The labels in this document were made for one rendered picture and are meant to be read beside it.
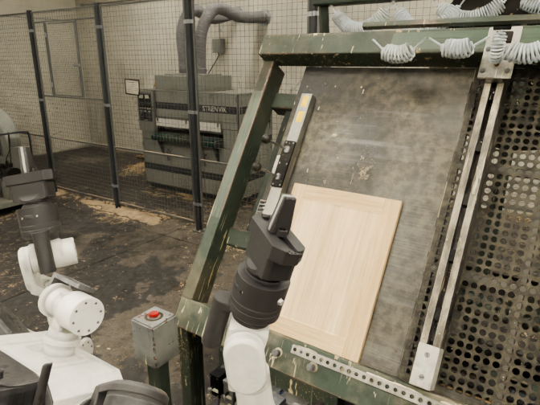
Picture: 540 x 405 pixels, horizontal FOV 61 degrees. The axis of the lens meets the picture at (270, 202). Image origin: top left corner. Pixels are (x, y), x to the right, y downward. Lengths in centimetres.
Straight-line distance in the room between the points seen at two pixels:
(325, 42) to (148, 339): 134
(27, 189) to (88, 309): 42
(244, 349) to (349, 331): 90
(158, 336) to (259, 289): 109
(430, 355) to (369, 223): 48
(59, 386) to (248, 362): 29
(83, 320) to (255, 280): 31
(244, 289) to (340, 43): 141
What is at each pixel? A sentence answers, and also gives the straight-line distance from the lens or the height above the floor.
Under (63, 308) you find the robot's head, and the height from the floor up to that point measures 143.
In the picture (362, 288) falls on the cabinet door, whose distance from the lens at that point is 163.
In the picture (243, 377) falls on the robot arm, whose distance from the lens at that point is 79.
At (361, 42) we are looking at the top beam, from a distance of 193.
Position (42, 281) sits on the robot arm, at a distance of 126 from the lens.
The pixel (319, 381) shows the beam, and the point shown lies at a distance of 163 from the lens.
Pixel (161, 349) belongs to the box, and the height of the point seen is 83.
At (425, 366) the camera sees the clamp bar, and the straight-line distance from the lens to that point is 150.
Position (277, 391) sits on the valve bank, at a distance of 172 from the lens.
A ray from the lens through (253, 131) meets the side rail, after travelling 204.
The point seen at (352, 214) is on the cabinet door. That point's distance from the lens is 170.
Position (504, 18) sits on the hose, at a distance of 163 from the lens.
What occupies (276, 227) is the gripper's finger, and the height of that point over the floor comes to 160.
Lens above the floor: 183
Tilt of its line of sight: 17 degrees down
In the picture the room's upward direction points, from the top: straight up
